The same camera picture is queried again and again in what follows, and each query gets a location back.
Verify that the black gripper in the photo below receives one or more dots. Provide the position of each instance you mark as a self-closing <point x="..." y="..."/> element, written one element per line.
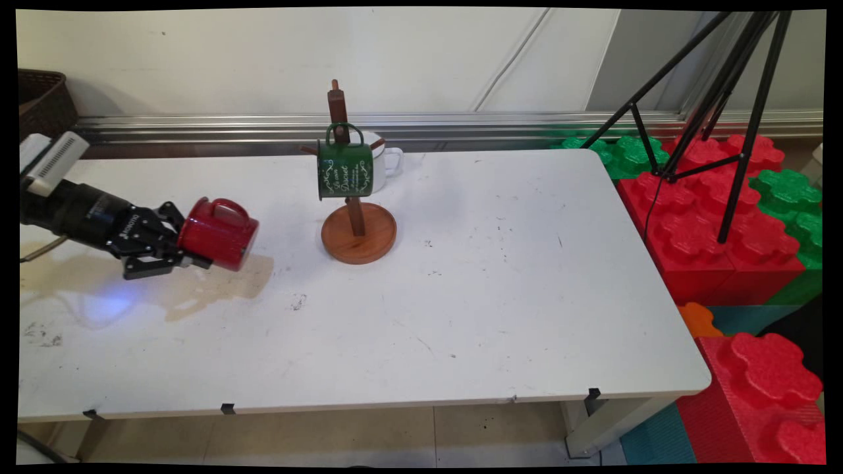
<point x="92" y="217"/>

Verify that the red enamel mug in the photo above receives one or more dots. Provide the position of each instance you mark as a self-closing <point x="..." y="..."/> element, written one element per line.
<point x="220" y="236"/>

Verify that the black table clip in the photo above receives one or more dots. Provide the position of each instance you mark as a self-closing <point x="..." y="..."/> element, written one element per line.
<point x="92" y="415"/>
<point x="593" y="397"/>
<point x="228" y="409"/>

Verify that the dark brown wicker basket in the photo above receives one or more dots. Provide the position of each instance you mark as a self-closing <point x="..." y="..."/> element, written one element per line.
<point x="43" y="102"/>

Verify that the green enamel mug white print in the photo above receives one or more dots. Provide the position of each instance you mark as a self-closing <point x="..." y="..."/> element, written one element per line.
<point x="344" y="172"/>

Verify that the wooden mug tree stand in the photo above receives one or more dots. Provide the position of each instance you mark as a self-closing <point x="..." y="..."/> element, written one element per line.
<point x="359" y="234"/>

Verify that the green foam block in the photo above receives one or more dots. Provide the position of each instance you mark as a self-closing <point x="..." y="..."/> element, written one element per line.
<point x="625" y="155"/>
<point x="790" y="194"/>

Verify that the white table leg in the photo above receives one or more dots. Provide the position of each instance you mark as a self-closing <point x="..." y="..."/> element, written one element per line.
<point x="606" y="428"/>

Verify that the teal foam block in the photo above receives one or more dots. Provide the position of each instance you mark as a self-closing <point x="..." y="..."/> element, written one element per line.
<point x="658" y="438"/>
<point x="744" y="318"/>

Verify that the large red foam block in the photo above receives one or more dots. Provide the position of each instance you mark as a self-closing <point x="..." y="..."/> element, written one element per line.
<point x="698" y="243"/>

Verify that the orange foam block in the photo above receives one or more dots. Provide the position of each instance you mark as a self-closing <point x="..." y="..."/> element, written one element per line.
<point x="698" y="319"/>

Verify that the black tripod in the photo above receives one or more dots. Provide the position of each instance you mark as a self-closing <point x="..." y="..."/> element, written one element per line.
<point x="747" y="131"/>

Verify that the white grey wrist camera box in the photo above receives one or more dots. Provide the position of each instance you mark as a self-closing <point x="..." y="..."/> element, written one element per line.
<point x="56" y="161"/>

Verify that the aluminium rail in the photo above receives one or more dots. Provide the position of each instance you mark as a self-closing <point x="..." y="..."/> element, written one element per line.
<point x="494" y="125"/>

